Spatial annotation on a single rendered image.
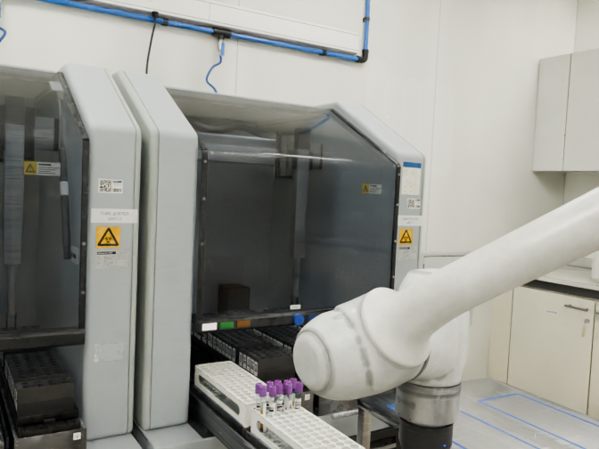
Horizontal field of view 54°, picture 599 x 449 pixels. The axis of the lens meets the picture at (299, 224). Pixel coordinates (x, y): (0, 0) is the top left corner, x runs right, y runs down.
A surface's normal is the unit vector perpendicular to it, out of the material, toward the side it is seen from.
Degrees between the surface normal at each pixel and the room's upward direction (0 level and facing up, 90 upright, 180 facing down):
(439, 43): 90
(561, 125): 90
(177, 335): 90
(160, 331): 90
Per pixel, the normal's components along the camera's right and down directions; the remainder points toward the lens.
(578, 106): -0.85, -0.01
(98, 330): 0.52, 0.07
